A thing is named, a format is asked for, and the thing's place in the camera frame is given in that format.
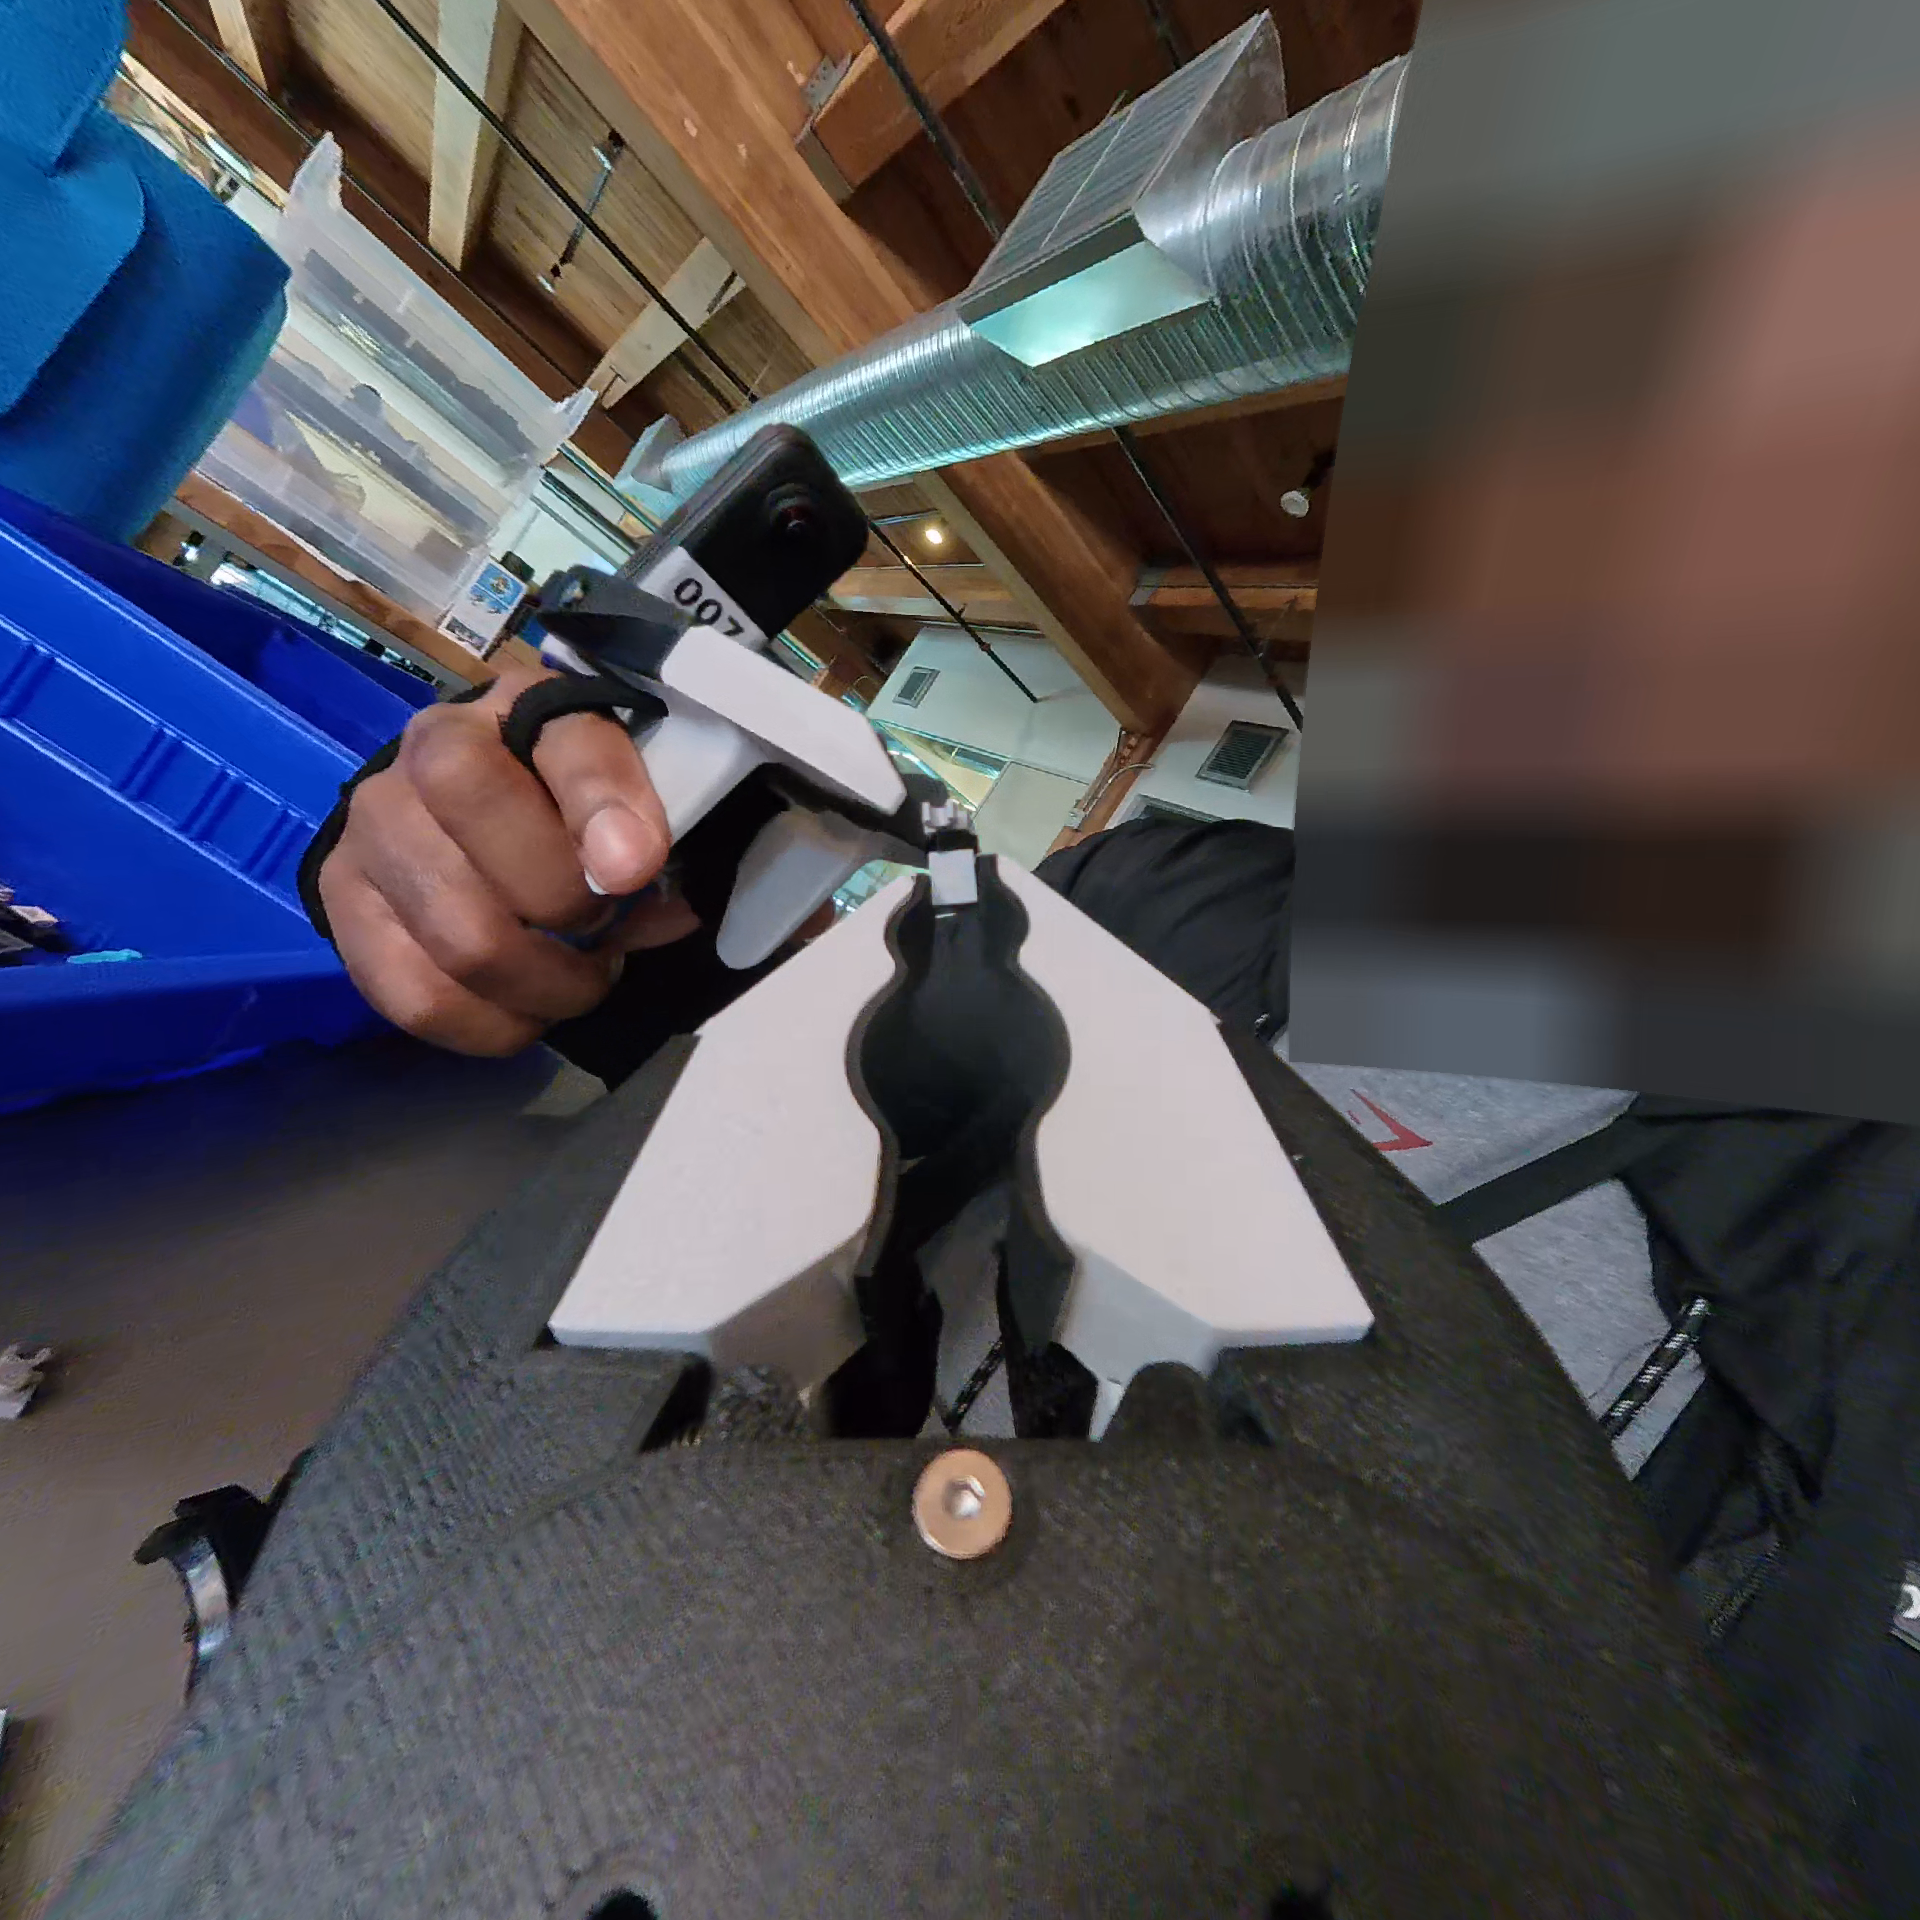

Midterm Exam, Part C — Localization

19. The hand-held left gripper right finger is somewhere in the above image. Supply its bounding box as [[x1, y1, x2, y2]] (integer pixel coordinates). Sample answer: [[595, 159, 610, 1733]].
[[981, 855, 1379, 1446]]

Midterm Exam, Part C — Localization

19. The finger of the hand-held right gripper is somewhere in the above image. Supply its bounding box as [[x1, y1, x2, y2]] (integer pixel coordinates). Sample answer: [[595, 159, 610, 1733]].
[[636, 627, 912, 845], [717, 811, 922, 968]]

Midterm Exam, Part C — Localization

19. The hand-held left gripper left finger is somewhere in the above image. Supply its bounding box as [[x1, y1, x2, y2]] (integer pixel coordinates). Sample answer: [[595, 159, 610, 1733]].
[[545, 878, 924, 1396]]

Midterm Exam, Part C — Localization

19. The grey desk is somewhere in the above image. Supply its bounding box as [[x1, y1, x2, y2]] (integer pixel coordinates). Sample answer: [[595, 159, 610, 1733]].
[[0, 1035, 664, 1920]]

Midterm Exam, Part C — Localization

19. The person's right hand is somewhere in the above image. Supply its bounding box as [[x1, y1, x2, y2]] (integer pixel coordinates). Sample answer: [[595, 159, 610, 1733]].
[[307, 666, 676, 1058]]

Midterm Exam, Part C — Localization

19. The small box with blue label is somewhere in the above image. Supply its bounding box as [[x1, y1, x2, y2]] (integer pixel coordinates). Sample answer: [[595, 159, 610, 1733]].
[[438, 551, 535, 658]]

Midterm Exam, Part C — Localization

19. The person's grey shirt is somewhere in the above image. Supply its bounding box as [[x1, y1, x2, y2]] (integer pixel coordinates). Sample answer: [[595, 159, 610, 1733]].
[[1294, 1063, 1717, 1449]]

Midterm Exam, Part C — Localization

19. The clear plastic drawer stack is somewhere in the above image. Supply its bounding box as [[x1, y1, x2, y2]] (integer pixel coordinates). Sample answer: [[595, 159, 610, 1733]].
[[195, 130, 598, 617]]

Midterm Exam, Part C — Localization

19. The person's black jacket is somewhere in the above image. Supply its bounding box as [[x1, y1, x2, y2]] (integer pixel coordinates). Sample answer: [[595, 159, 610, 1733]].
[[1596, 1101, 1920, 1890]]

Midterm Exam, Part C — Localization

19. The light blue felt bag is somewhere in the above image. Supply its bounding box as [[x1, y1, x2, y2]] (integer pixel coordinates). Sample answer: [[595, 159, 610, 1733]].
[[0, 0, 290, 541]]

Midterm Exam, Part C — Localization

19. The pile of lego pieces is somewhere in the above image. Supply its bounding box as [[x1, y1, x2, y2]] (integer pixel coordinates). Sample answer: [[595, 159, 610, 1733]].
[[0, 881, 148, 968]]

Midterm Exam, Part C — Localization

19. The black harness strap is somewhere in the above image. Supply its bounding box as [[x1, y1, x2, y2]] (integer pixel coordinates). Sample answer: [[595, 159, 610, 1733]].
[[1441, 1163, 1641, 1252]]

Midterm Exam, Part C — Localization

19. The silver ventilation duct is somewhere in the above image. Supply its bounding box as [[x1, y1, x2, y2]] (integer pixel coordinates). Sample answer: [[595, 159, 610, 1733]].
[[630, 17, 1421, 497]]

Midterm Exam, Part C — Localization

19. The black patterned cord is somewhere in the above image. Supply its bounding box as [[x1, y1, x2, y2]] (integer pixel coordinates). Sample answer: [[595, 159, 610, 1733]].
[[1593, 1292, 1714, 1439]]

